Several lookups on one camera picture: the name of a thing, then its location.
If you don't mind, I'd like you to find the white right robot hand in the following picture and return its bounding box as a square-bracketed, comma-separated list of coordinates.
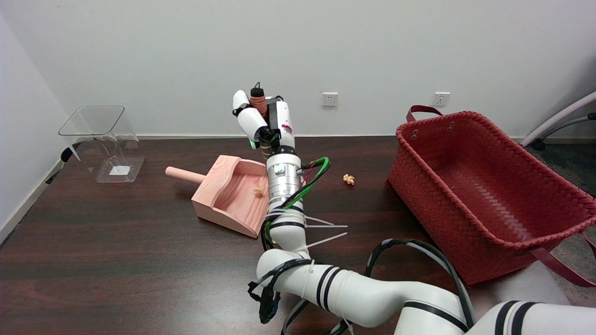
[232, 90, 297, 156]

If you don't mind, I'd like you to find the grey office chair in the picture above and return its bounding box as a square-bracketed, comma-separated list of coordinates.
[520, 91, 596, 150]

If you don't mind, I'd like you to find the green and black robot cable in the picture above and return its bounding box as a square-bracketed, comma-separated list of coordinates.
[247, 157, 332, 325]

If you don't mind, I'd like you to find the wooden dustpan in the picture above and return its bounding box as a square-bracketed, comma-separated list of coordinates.
[165, 155, 271, 239]

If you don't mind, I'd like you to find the black and grey robot cable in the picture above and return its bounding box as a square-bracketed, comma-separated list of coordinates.
[282, 239, 475, 335]

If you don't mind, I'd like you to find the brown bristle hand broom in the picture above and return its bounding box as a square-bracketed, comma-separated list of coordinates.
[250, 82, 272, 161]

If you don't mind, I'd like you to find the red woven basket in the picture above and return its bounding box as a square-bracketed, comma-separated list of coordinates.
[387, 105, 596, 288]

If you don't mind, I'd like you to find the clear plastic container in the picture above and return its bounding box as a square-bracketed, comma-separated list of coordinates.
[59, 106, 145, 183]

